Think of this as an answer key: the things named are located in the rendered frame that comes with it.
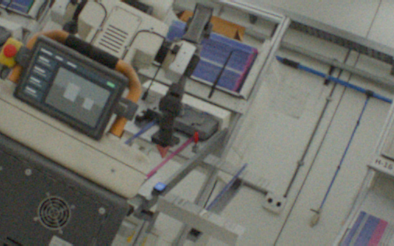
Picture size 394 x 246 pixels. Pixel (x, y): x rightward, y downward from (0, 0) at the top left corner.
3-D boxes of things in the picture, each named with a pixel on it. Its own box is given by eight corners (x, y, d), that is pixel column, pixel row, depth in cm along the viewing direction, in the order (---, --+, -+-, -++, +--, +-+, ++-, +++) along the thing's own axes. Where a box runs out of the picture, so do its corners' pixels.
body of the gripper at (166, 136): (158, 133, 250) (160, 117, 246) (180, 142, 246) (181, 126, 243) (149, 139, 245) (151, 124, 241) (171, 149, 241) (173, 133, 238)
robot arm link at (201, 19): (195, -5, 248) (219, 2, 248) (188, 23, 256) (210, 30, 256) (170, 43, 212) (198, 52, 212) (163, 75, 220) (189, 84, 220)
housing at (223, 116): (219, 142, 310) (223, 118, 303) (138, 107, 329) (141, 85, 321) (226, 135, 316) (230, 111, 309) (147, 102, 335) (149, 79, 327)
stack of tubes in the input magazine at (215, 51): (234, 92, 308) (257, 46, 312) (150, 60, 327) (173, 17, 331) (240, 100, 319) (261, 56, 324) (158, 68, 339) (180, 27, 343)
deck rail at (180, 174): (147, 211, 258) (149, 200, 255) (143, 209, 259) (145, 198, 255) (226, 138, 312) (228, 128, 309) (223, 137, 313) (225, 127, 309)
